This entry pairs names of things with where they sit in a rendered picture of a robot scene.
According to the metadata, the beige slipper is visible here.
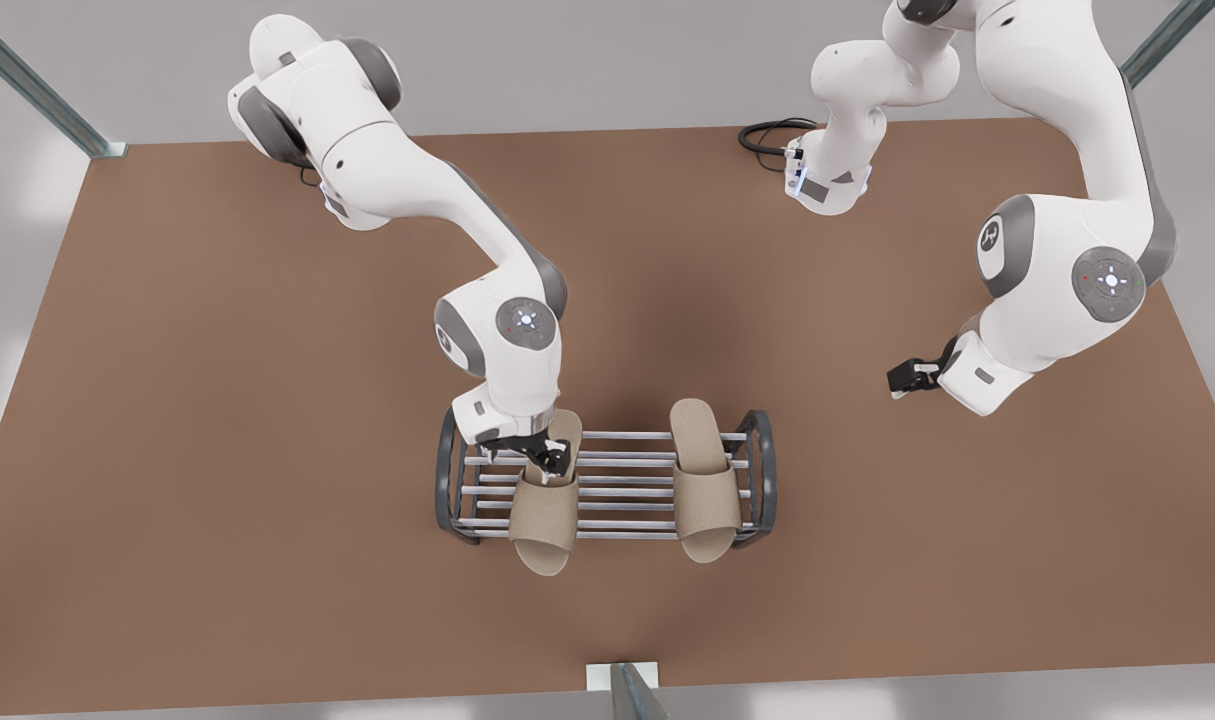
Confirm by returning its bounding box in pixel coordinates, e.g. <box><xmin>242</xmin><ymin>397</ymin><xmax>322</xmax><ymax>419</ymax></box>
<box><xmin>669</xmin><ymin>398</ymin><xmax>744</xmax><ymax>565</ymax></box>
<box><xmin>507</xmin><ymin>409</ymin><xmax>585</xmax><ymax>578</ymax></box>

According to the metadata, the dark metal shoe rack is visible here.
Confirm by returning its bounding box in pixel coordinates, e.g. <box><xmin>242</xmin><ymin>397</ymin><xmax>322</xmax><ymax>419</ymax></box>
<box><xmin>434</xmin><ymin>408</ymin><xmax>778</xmax><ymax>547</ymax></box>

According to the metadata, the silver frame post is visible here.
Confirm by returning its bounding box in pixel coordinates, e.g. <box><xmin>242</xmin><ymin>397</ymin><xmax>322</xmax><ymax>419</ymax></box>
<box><xmin>586</xmin><ymin>660</ymin><xmax>670</xmax><ymax>720</ymax></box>
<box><xmin>1120</xmin><ymin>0</ymin><xmax>1215</xmax><ymax>88</ymax></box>
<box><xmin>0</xmin><ymin>10</ymin><xmax>129</xmax><ymax>160</ymax></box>

